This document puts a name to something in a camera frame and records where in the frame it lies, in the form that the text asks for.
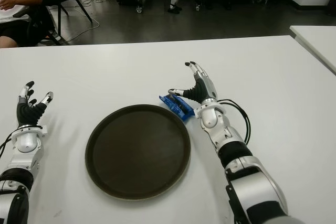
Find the round brown tray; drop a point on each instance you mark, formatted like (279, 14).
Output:
(136, 153)

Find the black office chair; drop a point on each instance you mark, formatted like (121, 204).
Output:
(39, 24)

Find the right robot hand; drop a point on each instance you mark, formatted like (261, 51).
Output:
(202, 89)

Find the white side table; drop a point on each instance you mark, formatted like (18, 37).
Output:
(317, 37)

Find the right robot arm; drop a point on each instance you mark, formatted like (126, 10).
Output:
(249, 182)

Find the blue Oreo packet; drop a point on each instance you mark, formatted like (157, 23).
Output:
(176, 107)

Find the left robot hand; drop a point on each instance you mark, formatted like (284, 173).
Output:
(27, 113)

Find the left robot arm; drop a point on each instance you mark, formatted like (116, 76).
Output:
(26, 145)

